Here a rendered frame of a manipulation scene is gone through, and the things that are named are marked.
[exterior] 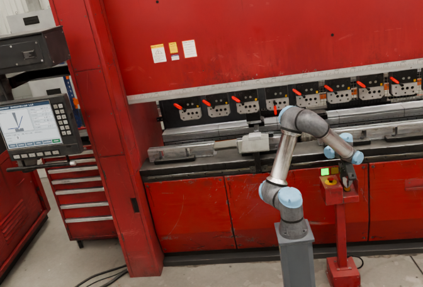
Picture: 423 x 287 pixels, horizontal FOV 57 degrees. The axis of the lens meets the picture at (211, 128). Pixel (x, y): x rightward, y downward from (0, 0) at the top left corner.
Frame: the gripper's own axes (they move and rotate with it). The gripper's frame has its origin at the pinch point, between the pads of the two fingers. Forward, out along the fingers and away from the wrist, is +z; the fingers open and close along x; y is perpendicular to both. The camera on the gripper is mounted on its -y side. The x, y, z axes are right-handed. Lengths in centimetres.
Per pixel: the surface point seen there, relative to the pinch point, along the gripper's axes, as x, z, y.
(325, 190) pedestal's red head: 14.6, -3.7, -5.8
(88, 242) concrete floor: 215, 80, 71
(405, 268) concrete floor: -38, 74, 0
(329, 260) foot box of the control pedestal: 12, 62, 3
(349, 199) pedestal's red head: 1.1, 4.4, -6.6
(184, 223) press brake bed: 112, 36, 28
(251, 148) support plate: 55, -25, 19
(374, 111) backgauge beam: -37, -19, 59
